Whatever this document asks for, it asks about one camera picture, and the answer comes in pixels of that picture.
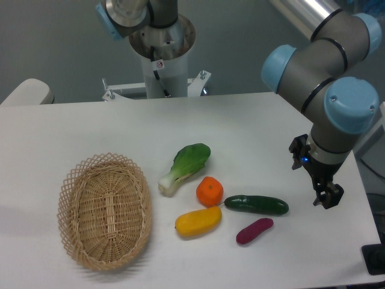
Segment green bok choy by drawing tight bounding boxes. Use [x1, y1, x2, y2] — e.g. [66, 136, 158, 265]
[158, 143, 211, 197]

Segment white pedestal base frame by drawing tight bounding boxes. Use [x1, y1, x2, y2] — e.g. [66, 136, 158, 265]
[102, 70, 212, 101]

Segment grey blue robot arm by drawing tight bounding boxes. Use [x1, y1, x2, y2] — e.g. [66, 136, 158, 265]
[96, 1, 382, 209]

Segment black device at table edge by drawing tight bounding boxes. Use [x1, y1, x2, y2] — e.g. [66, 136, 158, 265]
[362, 243, 384, 275]

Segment dark green cucumber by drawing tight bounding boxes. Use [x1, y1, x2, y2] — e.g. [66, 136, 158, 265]
[224, 195, 289, 216]

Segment orange tangerine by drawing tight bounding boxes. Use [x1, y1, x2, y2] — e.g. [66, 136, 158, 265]
[196, 176, 224, 207]

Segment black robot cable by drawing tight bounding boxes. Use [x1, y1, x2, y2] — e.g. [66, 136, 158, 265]
[149, 45, 171, 98]

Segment yellow mango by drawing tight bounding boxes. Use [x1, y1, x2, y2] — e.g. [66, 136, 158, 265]
[174, 207, 222, 238]

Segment purple sweet potato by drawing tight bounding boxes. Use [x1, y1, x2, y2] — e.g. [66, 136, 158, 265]
[236, 218, 274, 245]

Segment woven wicker basket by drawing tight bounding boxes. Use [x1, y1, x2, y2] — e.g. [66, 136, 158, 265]
[57, 153, 152, 270]

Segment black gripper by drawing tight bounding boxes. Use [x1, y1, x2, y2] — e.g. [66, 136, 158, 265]
[289, 134, 343, 208]

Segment white chair armrest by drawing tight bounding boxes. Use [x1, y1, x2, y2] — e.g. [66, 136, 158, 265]
[1, 78, 55, 107]

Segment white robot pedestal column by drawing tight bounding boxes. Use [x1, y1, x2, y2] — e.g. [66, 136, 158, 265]
[129, 14, 196, 89]

